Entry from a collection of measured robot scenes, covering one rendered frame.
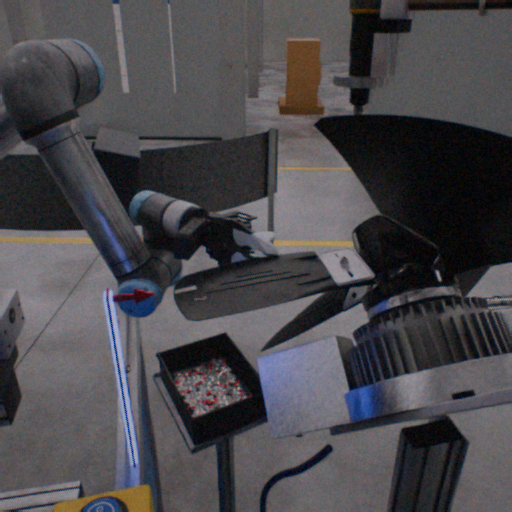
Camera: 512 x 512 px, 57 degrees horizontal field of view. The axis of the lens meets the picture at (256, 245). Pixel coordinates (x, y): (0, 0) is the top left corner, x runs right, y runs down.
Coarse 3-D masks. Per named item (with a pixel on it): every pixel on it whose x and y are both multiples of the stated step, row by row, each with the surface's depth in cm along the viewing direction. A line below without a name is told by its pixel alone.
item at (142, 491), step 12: (108, 492) 50; (120, 492) 50; (132, 492) 50; (144, 492) 50; (60, 504) 49; (72, 504) 49; (84, 504) 49; (120, 504) 48; (132, 504) 49; (144, 504) 49
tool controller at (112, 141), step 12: (108, 132) 129; (120, 132) 133; (96, 144) 114; (108, 144) 117; (120, 144) 120; (132, 144) 123; (96, 156) 111; (108, 156) 112; (120, 156) 112; (132, 156) 113; (108, 168) 113; (120, 168) 113; (132, 168) 114; (120, 180) 115; (132, 180) 115; (120, 192) 116; (132, 192) 117
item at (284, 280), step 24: (240, 264) 75; (264, 264) 72; (288, 264) 71; (312, 264) 71; (216, 288) 67; (240, 288) 66; (264, 288) 66; (288, 288) 66; (312, 288) 66; (336, 288) 66; (192, 312) 60; (216, 312) 60
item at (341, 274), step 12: (324, 252) 74; (336, 252) 74; (348, 252) 74; (336, 264) 72; (348, 264) 71; (360, 264) 71; (336, 276) 69; (348, 276) 69; (360, 276) 69; (372, 276) 68
